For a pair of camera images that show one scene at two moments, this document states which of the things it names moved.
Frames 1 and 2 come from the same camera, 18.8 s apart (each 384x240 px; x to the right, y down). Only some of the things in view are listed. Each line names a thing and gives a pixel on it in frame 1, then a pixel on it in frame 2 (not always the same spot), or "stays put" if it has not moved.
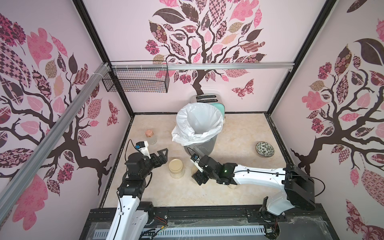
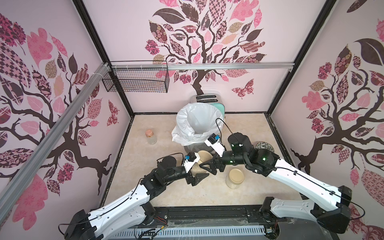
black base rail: [313, 223] stays put
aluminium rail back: [201, 66] stays put
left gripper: [164, 159] to [197, 179]
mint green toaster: [209, 98] stays put
